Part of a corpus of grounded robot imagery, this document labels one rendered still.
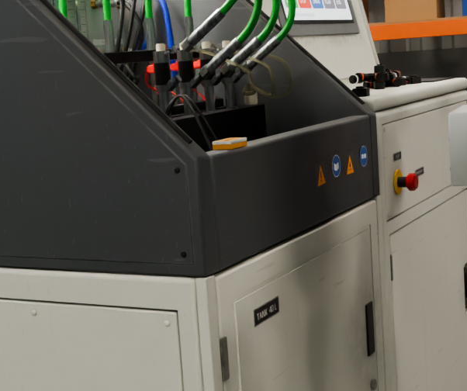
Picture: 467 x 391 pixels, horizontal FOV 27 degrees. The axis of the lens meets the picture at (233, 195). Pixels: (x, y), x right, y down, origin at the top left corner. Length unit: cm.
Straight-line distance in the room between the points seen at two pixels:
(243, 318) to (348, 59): 116
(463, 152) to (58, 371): 67
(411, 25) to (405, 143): 468
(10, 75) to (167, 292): 38
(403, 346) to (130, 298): 86
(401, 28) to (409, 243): 471
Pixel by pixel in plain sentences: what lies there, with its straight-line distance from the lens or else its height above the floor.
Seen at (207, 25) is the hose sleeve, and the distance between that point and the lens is 163.
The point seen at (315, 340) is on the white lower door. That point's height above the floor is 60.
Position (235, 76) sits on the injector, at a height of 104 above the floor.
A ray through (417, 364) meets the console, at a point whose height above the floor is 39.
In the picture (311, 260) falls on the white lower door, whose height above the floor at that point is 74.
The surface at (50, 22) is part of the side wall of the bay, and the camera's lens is 139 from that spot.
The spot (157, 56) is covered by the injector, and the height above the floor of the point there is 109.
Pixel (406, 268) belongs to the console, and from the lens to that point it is 208.
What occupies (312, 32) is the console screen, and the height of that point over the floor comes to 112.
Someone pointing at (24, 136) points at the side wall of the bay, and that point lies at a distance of 143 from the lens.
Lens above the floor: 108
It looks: 8 degrees down
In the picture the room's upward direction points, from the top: 4 degrees counter-clockwise
